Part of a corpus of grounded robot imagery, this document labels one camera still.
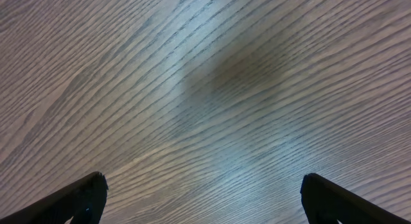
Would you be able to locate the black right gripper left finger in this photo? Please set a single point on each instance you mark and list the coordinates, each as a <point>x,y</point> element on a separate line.
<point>83,201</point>

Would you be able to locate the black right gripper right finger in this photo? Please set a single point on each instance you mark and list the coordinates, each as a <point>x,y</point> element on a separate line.
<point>325,202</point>

